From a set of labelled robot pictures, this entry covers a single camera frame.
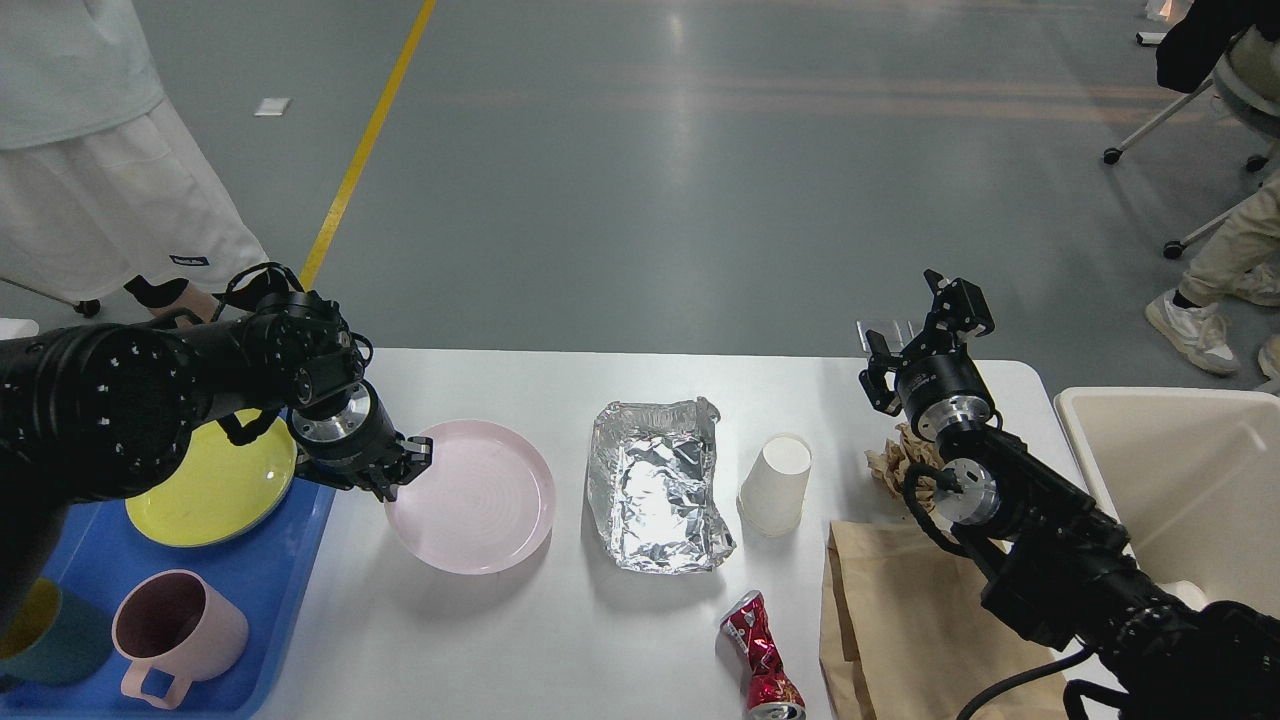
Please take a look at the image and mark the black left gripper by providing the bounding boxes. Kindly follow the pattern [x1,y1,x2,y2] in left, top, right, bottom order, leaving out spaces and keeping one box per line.
[287,380,434,503]

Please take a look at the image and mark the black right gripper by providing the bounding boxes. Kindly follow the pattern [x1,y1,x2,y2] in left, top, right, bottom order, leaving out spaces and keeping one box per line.
[859,269,997,441]

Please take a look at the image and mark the pink plate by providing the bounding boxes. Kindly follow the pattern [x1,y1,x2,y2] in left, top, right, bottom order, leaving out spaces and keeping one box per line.
[385,419,556,575]

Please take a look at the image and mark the pink mug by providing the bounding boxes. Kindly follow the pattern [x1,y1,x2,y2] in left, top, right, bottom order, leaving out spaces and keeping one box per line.
[111,569,250,710]

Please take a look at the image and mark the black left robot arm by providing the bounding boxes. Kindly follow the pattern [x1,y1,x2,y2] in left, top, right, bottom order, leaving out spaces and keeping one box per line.
[1,263,433,626]

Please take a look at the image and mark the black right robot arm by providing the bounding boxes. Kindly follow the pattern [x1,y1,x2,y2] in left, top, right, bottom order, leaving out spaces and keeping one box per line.
[859,269,1279,719]

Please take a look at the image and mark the clear plastic piece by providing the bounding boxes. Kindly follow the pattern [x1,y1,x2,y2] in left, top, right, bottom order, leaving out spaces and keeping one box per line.
[855,319,922,356]

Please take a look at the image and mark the crumpled brown paper ball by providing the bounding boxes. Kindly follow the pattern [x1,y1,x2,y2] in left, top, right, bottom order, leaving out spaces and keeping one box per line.
[864,423,946,498]

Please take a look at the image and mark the blue plastic tray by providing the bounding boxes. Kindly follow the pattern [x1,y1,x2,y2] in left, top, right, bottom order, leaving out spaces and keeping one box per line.
[3,480,335,719]

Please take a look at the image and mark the yellow plate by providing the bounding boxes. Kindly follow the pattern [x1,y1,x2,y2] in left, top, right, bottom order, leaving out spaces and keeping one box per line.
[124,418,297,548]

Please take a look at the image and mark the white paper cup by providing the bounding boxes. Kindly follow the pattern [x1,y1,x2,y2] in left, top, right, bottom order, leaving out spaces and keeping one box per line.
[739,433,813,537]

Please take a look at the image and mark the crumpled aluminium foil tray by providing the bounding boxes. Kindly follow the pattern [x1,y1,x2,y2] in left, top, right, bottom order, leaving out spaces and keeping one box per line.
[584,397,737,577]

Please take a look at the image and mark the brown paper bag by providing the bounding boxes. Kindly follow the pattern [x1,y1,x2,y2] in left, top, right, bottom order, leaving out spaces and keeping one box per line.
[818,521,1053,719]

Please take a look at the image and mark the beige plastic bin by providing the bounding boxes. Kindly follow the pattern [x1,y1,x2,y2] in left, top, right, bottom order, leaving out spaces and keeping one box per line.
[1055,387,1279,615]

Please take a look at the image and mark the person in beige trousers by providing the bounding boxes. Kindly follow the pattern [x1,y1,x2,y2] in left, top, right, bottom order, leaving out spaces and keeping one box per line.
[1144,173,1279,377]

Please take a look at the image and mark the crushed red soda can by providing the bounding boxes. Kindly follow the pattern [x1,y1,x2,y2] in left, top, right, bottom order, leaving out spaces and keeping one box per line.
[719,589,806,719]

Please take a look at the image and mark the teal mug yellow inside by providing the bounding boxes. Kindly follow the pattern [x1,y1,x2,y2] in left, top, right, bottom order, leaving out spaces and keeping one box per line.
[1,578,114,685]

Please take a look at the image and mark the person in white shorts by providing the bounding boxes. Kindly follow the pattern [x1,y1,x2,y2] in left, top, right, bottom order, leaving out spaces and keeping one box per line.
[1,1,289,322]

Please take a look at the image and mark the white office chair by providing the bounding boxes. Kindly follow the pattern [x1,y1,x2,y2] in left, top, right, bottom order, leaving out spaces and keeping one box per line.
[1103,0,1280,261]

